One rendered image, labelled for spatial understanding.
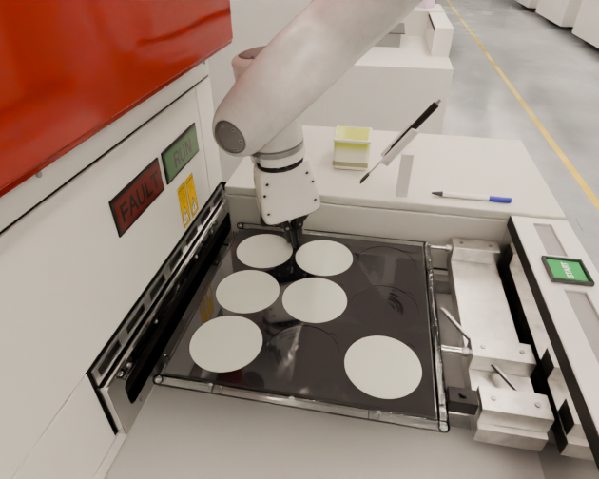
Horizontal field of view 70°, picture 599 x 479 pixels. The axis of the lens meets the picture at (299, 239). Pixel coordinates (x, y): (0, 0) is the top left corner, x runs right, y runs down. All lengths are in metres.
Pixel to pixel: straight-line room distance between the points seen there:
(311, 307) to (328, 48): 0.36
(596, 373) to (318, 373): 0.32
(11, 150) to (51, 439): 0.30
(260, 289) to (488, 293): 0.38
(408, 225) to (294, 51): 0.43
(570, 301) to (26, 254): 0.64
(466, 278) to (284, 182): 0.35
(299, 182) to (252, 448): 0.39
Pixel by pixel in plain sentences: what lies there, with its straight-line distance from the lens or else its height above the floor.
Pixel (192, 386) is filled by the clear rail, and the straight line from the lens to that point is 0.58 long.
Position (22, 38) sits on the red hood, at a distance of 0.35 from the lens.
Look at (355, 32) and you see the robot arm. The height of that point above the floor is 1.27.
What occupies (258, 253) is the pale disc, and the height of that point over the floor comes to 0.90.
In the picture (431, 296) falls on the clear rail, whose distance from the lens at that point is 0.70.
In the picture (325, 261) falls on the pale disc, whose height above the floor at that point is 0.90.
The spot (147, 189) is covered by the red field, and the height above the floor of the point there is 1.10.
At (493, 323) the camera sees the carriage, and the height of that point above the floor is 0.88.
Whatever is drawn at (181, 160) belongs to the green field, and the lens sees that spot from 0.67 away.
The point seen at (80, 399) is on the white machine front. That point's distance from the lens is 0.54.
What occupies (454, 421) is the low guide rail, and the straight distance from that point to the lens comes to 0.66.
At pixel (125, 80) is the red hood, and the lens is 0.45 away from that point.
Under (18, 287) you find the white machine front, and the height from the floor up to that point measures 1.12.
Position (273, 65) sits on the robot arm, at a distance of 0.52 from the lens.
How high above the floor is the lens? 1.37
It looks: 36 degrees down
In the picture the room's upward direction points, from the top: straight up
